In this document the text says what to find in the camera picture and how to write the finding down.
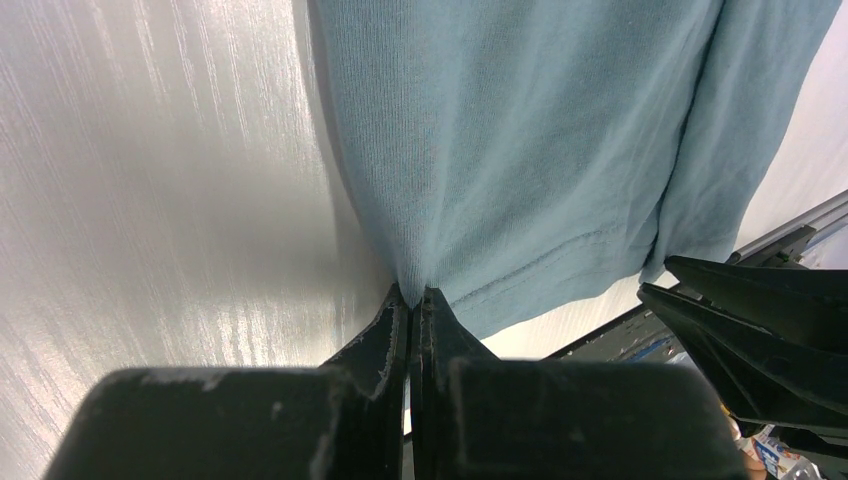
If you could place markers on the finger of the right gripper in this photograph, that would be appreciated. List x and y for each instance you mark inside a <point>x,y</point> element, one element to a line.
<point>807,307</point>
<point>759,377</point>

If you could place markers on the aluminium front rail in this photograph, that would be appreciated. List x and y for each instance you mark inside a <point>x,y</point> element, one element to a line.
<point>785,246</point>

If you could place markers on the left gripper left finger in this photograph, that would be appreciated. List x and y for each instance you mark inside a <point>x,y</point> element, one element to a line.
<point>340,420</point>

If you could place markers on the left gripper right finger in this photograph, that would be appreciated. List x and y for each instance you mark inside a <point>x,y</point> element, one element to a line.
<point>476,416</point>

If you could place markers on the blue-grey polo t-shirt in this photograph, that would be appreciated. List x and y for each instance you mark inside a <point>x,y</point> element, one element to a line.
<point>521,155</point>

